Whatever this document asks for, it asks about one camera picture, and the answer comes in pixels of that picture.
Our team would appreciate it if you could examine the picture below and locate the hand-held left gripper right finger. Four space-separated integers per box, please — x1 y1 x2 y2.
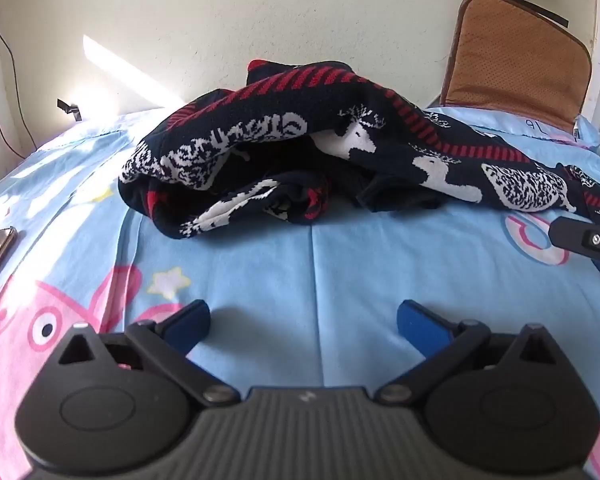
375 299 556 407

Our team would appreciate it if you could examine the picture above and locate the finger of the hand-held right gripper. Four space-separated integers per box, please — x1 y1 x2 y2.
549 215 600 278

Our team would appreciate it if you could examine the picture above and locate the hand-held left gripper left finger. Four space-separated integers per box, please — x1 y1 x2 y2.
55 299 241 407

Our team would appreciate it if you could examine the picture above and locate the navy red reindeer knit sweater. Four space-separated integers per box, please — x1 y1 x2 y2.
117 59 600 240

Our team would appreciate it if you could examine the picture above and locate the light blue cartoon bed sheet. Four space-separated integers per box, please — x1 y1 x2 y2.
0 105 600 480

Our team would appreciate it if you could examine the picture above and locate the brown seat cushion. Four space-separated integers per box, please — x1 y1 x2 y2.
439 0 593 133

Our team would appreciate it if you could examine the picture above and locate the short black tape piece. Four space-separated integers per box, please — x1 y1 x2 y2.
57 98 84 123

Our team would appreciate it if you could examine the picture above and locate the thin dark cable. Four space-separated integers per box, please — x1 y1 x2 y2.
0 0 32 159

